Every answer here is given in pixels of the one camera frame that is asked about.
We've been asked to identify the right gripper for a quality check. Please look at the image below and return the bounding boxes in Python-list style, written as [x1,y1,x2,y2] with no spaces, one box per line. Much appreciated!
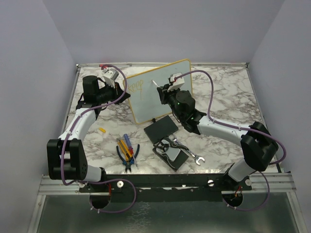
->
[159,83,184,120]

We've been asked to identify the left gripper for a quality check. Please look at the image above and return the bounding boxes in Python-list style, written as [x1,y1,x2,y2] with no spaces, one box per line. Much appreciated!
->
[97,80,131,105]

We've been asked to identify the yellow framed whiteboard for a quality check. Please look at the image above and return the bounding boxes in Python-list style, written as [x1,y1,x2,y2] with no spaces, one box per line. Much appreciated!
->
[127,59,191,124]

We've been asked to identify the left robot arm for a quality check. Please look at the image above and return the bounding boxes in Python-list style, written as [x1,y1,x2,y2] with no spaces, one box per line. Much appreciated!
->
[47,72,130,192]

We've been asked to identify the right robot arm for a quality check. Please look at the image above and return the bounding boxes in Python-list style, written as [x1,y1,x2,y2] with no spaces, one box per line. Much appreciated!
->
[157,84,278,190]

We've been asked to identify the black flat box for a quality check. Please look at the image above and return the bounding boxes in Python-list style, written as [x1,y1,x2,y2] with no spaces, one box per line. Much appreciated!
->
[144,116,178,144]

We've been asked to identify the silver combination wrench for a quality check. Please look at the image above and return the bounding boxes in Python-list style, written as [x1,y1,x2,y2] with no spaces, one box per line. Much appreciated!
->
[169,134,205,166]

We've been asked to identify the yellow utility knife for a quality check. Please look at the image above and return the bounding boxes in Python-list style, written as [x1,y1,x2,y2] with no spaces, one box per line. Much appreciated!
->
[117,138,131,162]

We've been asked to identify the blue red screwdriver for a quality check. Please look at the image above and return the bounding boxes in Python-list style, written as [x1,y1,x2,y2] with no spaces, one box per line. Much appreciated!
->
[123,134,138,167]

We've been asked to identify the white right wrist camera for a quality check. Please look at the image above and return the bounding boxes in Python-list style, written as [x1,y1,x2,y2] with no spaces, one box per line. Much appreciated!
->
[167,72,185,92]

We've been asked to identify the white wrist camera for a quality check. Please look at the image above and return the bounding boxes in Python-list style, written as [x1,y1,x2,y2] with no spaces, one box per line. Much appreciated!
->
[103,68,119,88]
[167,72,185,92]

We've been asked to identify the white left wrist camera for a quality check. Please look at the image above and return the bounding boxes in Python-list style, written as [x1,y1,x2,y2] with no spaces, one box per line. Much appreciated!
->
[103,68,119,88]

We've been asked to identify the black grey wire stripper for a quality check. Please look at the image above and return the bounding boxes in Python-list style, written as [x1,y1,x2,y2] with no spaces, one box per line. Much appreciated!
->
[154,139,183,162]

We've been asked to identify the blue handled pliers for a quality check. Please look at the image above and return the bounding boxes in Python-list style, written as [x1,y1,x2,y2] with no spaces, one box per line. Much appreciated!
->
[116,144,140,173]

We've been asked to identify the black front mounting rail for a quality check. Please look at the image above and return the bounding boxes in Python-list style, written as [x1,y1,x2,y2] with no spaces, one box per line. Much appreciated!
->
[79,173,252,203]

